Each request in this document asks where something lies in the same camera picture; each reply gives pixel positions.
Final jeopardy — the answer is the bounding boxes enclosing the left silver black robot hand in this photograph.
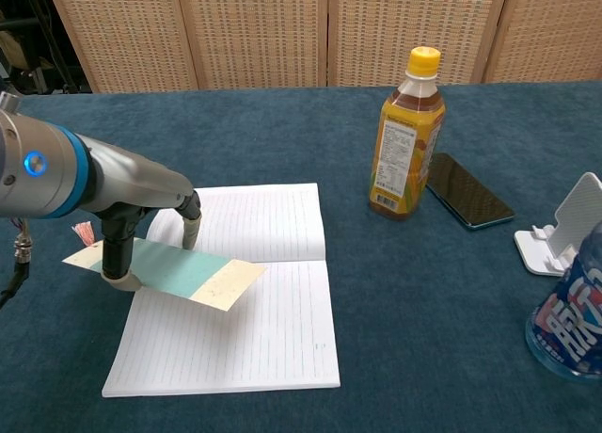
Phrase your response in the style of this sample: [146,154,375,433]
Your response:
[84,132,204,293]

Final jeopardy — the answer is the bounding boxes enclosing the blue cream bookmark with tassel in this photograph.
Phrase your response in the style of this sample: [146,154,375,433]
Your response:
[61,220,268,313]

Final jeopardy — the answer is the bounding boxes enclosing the black tripod stand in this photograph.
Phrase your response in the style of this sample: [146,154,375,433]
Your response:
[21,0,80,94]

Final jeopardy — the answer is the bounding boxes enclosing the woven wooden screen panel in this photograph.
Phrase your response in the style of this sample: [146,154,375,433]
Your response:
[327,0,512,88]
[483,0,602,85]
[44,0,198,94]
[176,0,330,91]

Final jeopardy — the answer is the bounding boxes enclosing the dark blue table cloth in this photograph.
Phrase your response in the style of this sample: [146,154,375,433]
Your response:
[0,79,602,433]

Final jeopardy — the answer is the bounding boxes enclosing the open white lined notebook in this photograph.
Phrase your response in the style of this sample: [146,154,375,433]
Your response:
[102,183,341,399]

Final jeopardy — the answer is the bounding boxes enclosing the yellow capped tea bottle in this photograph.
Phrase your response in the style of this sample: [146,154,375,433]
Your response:
[368,46,447,222]

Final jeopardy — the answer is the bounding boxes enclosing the black smartphone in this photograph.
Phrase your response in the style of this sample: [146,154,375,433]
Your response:
[425,152,515,231]

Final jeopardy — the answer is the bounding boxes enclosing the white folding phone stand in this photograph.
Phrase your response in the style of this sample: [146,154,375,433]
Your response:
[513,171,602,278]

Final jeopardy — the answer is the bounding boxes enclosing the blue capped water bottle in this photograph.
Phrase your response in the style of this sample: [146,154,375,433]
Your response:
[524,220,602,383]

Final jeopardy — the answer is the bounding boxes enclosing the black wrist cable with connector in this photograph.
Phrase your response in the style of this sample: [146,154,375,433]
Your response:
[0,218,33,312]

